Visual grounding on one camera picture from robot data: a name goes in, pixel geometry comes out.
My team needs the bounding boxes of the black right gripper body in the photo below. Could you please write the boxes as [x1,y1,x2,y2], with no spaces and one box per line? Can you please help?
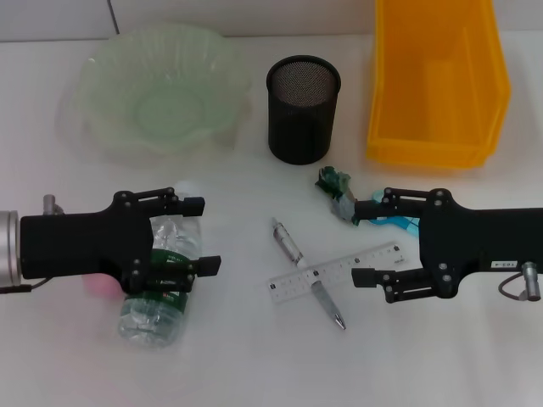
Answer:
[417,188,543,300]

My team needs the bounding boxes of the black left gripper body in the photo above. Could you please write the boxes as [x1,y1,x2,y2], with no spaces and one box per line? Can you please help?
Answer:
[20,190,154,294]

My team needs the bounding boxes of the transparent plastic ruler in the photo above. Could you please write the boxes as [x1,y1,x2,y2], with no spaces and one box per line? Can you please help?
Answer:
[267,240,406,305]

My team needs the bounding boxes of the blue handled scissors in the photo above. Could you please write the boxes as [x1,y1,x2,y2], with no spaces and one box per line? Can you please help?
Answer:
[365,189,422,237]

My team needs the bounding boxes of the pink peach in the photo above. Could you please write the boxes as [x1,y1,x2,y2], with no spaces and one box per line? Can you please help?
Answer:
[82,273,123,300]

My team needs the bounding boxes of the clear green-label water bottle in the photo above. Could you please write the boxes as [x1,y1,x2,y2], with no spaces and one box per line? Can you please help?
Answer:
[117,180,205,349]

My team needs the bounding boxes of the clear grey ballpoint pen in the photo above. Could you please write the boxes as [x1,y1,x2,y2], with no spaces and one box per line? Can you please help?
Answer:
[271,216,348,332]

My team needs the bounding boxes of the black mesh pen holder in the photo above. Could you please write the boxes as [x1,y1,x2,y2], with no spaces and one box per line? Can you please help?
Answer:
[266,53,343,166]

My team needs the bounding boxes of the green glass fruit plate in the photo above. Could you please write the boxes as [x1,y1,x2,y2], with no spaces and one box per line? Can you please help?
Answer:
[57,24,255,165]

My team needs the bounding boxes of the yellow plastic bin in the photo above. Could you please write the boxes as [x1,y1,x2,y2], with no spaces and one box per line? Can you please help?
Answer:
[365,0,512,171]

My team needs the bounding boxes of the left gripper connector cable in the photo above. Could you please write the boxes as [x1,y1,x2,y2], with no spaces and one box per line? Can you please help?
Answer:
[0,193,65,295]

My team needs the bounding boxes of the gripper connector cable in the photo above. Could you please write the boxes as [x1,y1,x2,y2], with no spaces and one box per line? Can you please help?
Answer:
[498,261,543,301]
[0,193,65,295]

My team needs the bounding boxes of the right gripper connector cable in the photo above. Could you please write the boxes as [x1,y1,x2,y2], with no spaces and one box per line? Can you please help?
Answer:
[498,261,543,301]

